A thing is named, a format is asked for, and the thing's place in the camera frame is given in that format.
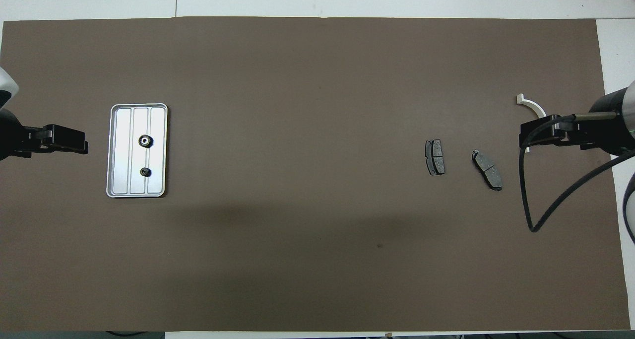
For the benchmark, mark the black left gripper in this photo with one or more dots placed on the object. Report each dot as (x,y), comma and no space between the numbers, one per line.
(10,135)

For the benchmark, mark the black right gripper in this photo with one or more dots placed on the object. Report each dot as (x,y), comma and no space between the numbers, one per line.
(610,125)

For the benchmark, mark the small black round cap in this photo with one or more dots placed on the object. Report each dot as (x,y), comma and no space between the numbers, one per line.
(145,140)

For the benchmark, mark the small black bearing gear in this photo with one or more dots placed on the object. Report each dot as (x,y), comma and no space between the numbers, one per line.
(145,171)

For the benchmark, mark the silver metal tray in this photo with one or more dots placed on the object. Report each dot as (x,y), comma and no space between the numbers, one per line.
(119,150)

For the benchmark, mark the curved grey brake pad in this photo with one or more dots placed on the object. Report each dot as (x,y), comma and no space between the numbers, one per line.
(488,171)

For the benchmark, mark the rectangular grey brake pad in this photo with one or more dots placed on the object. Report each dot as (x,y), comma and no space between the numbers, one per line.
(435,156)

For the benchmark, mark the brown table mat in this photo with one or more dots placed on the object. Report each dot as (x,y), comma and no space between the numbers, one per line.
(297,81)

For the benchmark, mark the white curved plastic bracket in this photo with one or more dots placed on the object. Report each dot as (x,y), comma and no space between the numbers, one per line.
(533,104)

